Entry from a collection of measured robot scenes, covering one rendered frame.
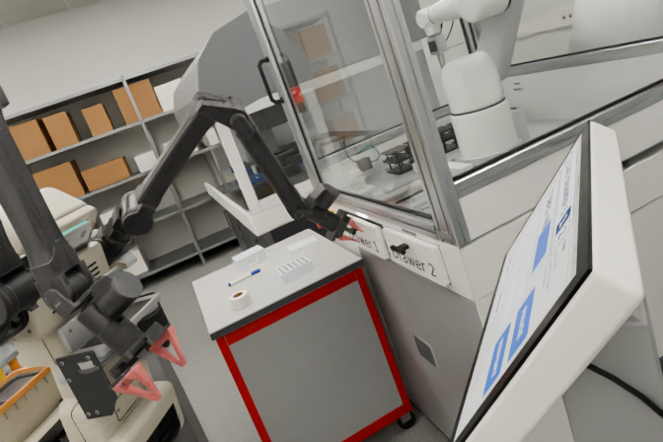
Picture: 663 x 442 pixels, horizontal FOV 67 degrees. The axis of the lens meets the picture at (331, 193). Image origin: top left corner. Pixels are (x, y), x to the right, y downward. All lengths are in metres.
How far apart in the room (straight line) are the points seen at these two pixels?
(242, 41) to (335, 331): 1.32
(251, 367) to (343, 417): 0.43
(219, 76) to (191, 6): 3.52
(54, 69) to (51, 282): 4.89
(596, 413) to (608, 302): 0.34
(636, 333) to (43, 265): 0.90
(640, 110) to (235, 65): 1.60
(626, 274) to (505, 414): 0.19
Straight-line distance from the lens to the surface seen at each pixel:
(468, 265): 1.23
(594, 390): 0.79
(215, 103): 1.28
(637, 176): 1.57
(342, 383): 1.97
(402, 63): 1.11
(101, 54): 5.77
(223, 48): 2.37
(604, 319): 0.50
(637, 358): 0.75
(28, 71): 5.86
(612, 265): 0.50
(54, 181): 5.38
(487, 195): 1.23
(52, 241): 1.00
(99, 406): 1.30
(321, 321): 1.85
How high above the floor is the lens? 1.43
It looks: 13 degrees down
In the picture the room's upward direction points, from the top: 20 degrees counter-clockwise
